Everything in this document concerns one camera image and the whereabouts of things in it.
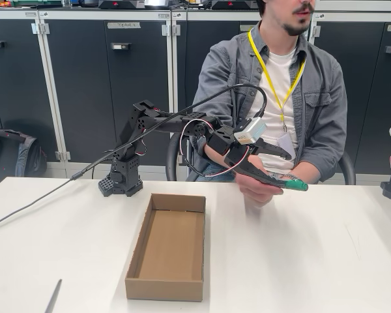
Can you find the black device with red logo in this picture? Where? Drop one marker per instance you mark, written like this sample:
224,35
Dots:
228,5
122,4

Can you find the brown cardboard box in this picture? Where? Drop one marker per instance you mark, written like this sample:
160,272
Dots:
164,288

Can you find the green capped edding marker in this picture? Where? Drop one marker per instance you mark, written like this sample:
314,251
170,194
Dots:
296,185

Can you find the dark backpack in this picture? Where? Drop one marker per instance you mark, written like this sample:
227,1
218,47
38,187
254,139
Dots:
16,156

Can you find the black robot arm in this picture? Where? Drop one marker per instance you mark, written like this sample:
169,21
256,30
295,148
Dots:
169,122

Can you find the person's right forearm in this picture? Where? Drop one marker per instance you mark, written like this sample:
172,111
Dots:
219,159

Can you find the thin grey stick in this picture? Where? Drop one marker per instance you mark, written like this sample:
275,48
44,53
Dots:
53,296

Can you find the green box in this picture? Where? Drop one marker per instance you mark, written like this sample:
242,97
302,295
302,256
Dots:
32,3

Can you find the white name badge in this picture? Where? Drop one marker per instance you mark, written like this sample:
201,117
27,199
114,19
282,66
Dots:
285,141

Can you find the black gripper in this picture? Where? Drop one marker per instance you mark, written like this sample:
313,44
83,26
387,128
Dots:
238,158

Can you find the man in grey overshirt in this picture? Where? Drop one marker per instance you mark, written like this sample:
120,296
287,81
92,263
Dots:
322,98

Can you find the person's right hand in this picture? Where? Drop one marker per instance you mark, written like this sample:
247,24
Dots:
257,194

